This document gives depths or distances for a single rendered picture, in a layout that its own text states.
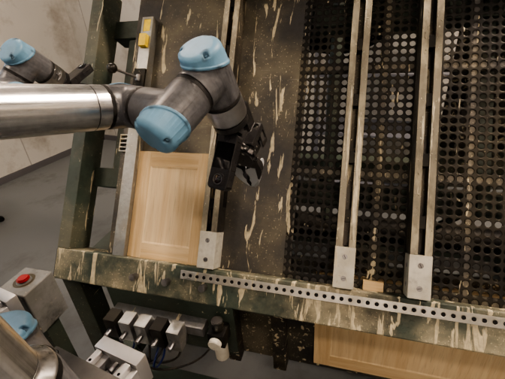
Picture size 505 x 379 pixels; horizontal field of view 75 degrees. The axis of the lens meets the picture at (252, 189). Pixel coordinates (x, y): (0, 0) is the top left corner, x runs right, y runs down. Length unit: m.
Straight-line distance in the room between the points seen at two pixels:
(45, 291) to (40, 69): 0.73
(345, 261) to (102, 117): 0.78
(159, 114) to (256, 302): 0.78
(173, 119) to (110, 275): 0.96
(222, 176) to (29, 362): 0.40
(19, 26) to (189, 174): 4.26
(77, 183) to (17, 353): 1.04
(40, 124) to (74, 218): 0.96
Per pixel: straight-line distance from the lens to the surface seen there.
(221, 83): 0.57
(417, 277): 1.09
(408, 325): 1.14
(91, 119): 0.59
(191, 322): 1.26
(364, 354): 1.63
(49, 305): 1.42
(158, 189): 1.31
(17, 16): 5.30
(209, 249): 1.15
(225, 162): 0.65
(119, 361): 0.93
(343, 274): 1.07
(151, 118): 0.51
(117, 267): 1.36
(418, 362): 1.65
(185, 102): 0.53
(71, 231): 1.50
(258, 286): 1.13
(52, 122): 0.56
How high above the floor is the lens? 1.68
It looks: 28 degrees down
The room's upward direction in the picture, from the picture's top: 5 degrees counter-clockwise
